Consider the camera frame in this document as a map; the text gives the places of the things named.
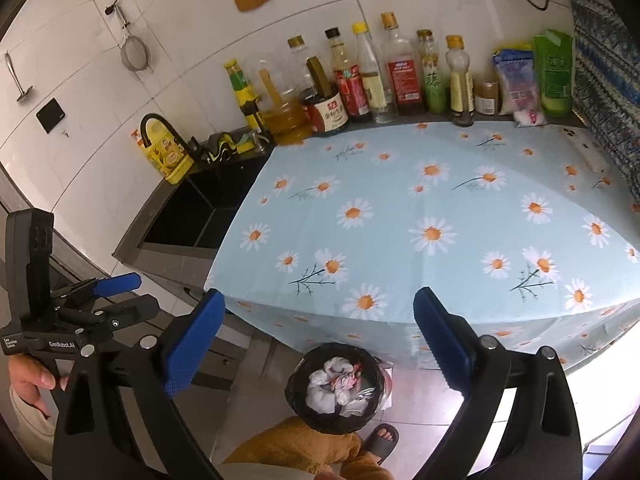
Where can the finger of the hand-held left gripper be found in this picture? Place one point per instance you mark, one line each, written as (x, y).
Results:
(135, 307)
(117, 284)

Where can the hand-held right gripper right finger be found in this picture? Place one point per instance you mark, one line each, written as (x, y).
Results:
(440, 340)

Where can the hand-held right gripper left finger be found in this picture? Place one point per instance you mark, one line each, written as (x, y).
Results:
(200, 340)

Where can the plastic with red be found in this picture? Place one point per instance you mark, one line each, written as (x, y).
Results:
(353, 373)

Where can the grey-white tissue wad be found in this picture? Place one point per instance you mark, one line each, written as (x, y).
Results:
(322, 393)

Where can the black-lined trash bin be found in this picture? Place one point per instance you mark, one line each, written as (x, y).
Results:
(327, 423)

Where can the person's left forearm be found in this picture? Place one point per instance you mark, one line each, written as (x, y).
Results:
(35, 420)

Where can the person's left hand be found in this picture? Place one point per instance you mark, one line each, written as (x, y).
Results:
(25, 372)

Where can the black sink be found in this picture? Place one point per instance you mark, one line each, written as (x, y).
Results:
(175, 220)

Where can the black slipper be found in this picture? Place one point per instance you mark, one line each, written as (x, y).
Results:
(380, 443)

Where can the yellow dish soap bottle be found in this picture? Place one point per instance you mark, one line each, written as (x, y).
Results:
(170, 158)

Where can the person's yellow trouser leg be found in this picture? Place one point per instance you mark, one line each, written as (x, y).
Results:
(290, 452)

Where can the metal ladle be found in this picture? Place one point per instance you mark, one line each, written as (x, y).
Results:
(23, 94)

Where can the black faucet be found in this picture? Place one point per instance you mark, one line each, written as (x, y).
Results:
(150, 120)

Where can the black yellow dishcloth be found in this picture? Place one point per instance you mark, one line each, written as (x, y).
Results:
(220, 147)

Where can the yellow sponge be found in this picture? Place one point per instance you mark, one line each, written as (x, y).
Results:
(246, 146)

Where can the clear cooking oil jug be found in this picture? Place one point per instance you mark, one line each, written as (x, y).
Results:
(287, 129)

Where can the green label bottle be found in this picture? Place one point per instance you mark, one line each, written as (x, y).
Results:
(242, 92)

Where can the metal mesh strainer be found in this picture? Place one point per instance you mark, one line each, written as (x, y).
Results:
(135, 55)

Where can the white smartphone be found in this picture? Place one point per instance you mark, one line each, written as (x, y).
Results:
(585, 151)

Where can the small white packet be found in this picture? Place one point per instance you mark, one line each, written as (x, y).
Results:
(528, 118)

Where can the small brown jar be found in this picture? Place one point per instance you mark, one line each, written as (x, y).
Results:
(486, 101)

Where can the green sauce bottle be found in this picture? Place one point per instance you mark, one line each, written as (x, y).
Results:
(434, 91)

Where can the yellow cap clear bottle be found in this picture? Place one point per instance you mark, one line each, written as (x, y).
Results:
(460, 91)

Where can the dark soy sauce jug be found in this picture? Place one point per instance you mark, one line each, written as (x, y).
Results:
(327, 116)

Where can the square red label bottle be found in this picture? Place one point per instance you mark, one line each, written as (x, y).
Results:
(405, 80)

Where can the pale label clear bottle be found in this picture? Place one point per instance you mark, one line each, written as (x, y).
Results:
(372, 86)

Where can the black cap vinegar bottle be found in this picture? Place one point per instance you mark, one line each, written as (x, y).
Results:
(352, 91)

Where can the blue white plastic bag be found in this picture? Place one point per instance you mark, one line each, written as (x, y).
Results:
(517, 85)

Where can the green refill pouch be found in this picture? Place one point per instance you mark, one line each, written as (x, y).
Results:
(552, 75)

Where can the gold cap clear bottle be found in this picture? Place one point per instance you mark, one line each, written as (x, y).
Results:
(296, 43)

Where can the blue patterned curtain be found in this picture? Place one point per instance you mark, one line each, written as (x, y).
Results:
(610, 85)

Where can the black wall box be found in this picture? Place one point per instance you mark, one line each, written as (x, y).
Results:
(50, 116)

